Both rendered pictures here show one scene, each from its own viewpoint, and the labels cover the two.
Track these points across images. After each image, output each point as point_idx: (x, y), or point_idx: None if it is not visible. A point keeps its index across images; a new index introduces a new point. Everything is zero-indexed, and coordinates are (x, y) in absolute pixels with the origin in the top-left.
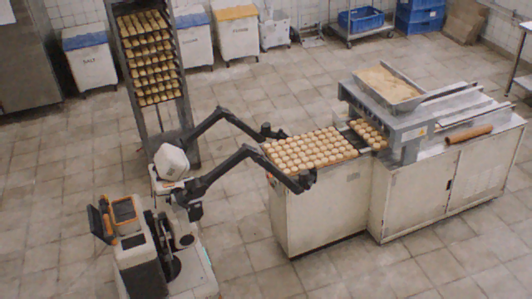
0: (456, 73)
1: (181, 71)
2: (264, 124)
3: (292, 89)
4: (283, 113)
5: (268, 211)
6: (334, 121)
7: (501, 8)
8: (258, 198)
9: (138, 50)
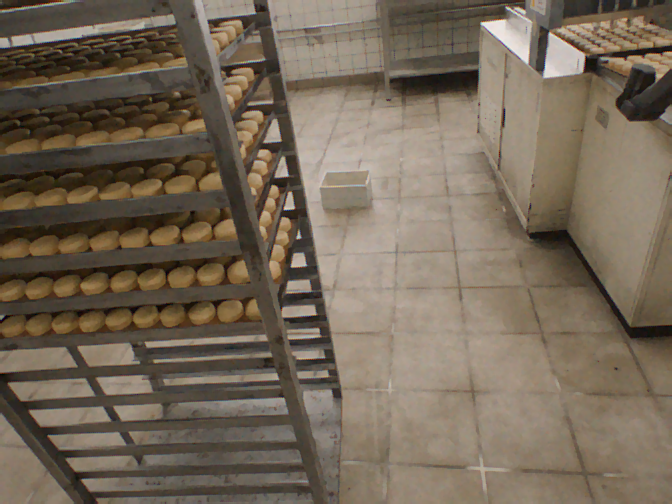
0: (317, 112)
1: (290, 117)
2: (645, 68)
3: None
4: None
5: (543, 333)
6: (333, 206)
7: (285, 34)
8: (497, 339)
9: (161, 54)
